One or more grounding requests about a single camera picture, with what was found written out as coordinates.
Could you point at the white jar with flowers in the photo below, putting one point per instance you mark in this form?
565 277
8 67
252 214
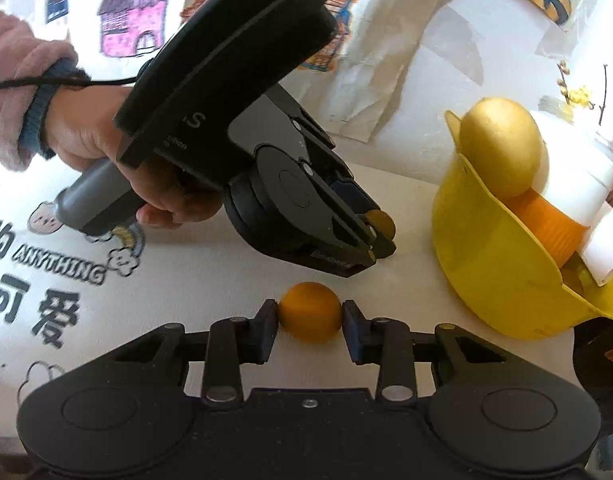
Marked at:
578 135

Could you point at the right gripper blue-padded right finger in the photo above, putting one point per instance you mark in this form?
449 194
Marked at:
388 344

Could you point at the white carton in bowl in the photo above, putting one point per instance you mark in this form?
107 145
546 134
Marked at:
596 250

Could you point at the small orange tangerine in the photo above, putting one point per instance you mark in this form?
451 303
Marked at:
311 312

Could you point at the white printed tablecloth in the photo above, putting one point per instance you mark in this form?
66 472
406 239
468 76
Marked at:
66 298

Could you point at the colourful houses drawing paper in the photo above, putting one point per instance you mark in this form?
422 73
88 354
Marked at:
345 79

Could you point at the small brown kiwi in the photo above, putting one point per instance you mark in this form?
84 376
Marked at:
381 222

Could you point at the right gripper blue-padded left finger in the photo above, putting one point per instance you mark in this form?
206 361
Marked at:
232 342

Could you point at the person's left hand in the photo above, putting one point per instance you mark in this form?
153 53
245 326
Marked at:
79 128

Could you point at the pink fleece left forearm sleeve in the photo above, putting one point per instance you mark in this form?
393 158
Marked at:
24 109

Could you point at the yellow pear in bowl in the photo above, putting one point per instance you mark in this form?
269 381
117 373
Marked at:
503 143

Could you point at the yellow plastic bowl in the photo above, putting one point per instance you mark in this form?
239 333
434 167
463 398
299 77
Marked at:
498 267

